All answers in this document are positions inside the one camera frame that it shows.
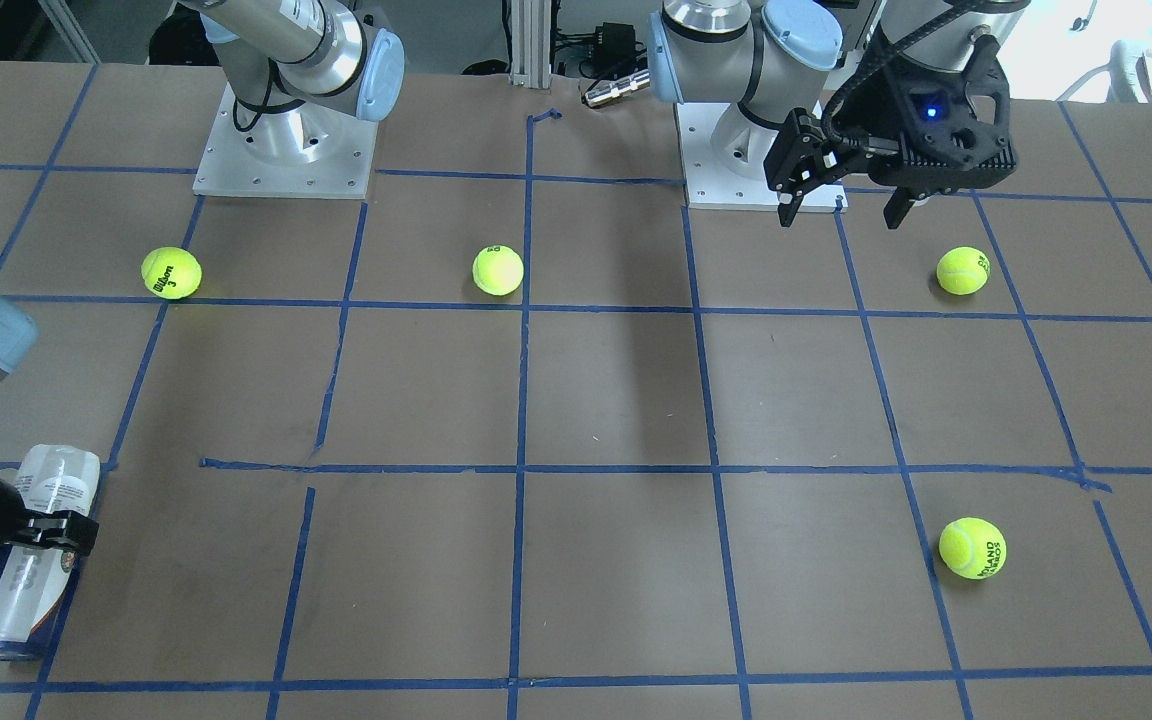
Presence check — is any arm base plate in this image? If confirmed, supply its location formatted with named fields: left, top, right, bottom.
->
left=675, top=103, right=780, bottom=213
left=192, top=88, right=379, bottom=200

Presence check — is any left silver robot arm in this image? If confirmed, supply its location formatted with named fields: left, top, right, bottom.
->
left=646, top=1, right=1026, bottom=229

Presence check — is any centre tennis ball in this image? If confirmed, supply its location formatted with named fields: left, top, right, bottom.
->
left=471, top=245, right=525, bottom=297

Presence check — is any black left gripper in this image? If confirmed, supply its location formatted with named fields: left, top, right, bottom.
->
left=763, top=33, right=1020, bottom=232

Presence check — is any silver metal connector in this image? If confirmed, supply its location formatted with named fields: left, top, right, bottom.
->
left=581, top=69, right=652, bottom=109

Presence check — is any aluminium frame post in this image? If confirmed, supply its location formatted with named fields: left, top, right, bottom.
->
left=506, top=0, right=556, bottom=91

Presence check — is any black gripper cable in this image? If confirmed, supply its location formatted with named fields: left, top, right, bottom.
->
left=821, top=0, right=967, bottom=141

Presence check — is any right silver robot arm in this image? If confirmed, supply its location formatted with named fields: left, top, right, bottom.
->
left=0, top=1, right=406, bottom=558

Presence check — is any front Roland Garros tennis ball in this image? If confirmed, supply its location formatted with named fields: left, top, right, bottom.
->
left=937, top=518, right=1009, bottom=579

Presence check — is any tennis ball near base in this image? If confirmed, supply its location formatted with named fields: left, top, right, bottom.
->
left=141, top=247, right=204, bottom=300
left=934, top=247, right=992, bottom=296

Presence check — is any white blue tennis ball can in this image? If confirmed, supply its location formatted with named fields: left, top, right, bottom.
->
left=0, top=445, right=101, bottom=662

